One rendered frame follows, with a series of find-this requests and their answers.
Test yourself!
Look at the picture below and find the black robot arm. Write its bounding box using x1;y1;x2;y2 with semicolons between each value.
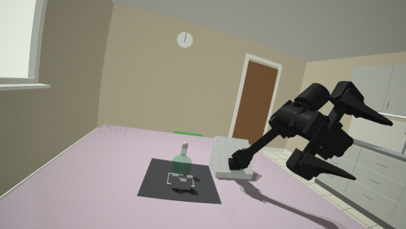
228;82;354;170

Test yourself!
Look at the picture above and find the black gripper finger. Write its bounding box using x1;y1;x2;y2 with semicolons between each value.
298;152;356;180
340;88;393;126

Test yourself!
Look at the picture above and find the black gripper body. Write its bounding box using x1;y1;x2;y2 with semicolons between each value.
286;81;364;181

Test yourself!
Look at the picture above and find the green glass bottle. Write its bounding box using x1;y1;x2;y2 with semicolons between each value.
171;142;192;175

